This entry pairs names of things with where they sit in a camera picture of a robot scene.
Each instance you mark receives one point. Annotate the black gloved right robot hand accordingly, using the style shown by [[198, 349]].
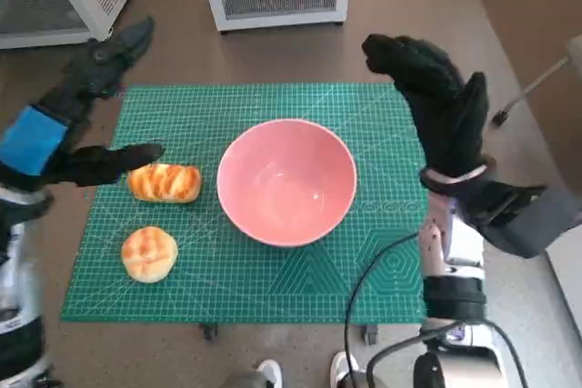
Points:
[[445, 124]]

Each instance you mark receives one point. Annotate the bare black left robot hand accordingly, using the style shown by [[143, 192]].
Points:
[[32, 142]]

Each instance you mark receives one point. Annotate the long striped toy bread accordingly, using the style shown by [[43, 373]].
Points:
[[168, 183]]

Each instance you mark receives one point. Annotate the round toy bread bun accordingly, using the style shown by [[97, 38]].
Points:
[[149, 254]]

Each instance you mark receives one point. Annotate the pink bowl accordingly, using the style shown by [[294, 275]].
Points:
[[286, 188]]

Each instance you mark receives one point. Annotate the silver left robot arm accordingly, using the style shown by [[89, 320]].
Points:
[[13, 270]]

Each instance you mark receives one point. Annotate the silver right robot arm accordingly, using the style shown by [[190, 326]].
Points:
[[436, 247]]

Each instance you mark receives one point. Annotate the grey metal rod stand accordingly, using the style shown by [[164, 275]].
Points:
[[532, 88]]

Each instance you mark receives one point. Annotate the white board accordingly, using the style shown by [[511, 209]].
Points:
[[570, 279]]

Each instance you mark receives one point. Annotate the black table caster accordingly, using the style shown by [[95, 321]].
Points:
[[369, 334], [209, 331]]

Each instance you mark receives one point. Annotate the green cutting mat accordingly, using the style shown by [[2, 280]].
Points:
[[227, 279]]

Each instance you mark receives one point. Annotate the white shoe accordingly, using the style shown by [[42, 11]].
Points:
[[338, 365], [269, 372]]

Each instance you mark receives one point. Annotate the grey leg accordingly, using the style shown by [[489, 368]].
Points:
[[245, 381], [360, 382]]

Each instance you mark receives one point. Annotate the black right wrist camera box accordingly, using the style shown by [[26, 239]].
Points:
[[523, 224]]

